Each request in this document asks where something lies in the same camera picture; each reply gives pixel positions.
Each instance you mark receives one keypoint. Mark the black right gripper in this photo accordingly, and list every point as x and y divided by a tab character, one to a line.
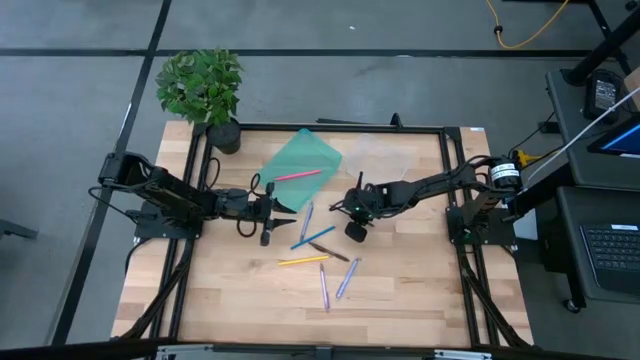
365	202

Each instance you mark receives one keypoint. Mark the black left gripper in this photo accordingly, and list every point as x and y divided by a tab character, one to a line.
240	204

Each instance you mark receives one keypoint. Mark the black pencil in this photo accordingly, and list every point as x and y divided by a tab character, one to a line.
360	180

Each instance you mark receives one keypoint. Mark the grey-blue pen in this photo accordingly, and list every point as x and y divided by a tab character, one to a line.
306	221

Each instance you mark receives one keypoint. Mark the blue pencil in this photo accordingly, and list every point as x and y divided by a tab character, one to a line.
313	238

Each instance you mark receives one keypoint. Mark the pink pencil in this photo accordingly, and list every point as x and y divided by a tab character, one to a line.
297	175

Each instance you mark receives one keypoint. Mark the yellow pencil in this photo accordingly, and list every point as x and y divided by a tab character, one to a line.
303	260

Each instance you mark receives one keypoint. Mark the dark brown pen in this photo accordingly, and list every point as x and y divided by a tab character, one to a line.
330	252

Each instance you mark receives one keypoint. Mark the green translucent plastic bin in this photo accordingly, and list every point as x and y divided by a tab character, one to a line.
300	155

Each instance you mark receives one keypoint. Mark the pale lavender translucent pen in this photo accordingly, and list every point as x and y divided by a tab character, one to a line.
347	278

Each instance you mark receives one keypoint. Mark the purple translucent pen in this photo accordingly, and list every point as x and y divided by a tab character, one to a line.
324	287

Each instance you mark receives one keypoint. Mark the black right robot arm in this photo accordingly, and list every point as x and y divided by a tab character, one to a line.
435	187

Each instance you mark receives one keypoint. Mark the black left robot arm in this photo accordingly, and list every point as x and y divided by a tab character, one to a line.
170	195

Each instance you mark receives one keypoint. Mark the clear plastic bin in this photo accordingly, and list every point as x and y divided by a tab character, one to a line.
385	157

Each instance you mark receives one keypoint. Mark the black plant pot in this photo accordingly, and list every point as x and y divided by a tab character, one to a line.
225	137

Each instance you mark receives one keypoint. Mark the black and silver rig bar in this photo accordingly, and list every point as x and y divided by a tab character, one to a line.
320	352

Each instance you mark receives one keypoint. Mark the green leafy artificial plant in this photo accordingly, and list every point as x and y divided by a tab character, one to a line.
200	85

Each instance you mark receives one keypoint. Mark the yellow connector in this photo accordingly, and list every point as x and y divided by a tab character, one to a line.
525	159

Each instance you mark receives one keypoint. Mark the black power plug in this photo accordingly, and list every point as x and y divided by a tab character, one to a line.
549	127

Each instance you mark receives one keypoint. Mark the black desk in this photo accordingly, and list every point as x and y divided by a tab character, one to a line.
570	150

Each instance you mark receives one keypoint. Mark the black laptop keyboard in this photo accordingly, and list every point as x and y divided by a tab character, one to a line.
615	255

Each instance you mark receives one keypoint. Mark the black power adapter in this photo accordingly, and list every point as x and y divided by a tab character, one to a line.
605	95

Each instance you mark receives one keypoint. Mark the dark screen with blue stripe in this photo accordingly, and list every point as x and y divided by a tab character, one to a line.
622	140

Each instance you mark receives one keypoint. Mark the grey chair leg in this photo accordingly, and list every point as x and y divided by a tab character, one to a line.
15	230

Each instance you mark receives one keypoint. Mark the black stand leg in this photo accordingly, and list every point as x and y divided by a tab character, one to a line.
605	47

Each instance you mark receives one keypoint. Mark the black aluminium table frame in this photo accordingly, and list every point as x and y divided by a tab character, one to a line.
360	128

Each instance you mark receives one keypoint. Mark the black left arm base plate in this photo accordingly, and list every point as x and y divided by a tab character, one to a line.
150	227

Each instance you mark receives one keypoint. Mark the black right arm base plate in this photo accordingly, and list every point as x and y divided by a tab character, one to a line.
495	235

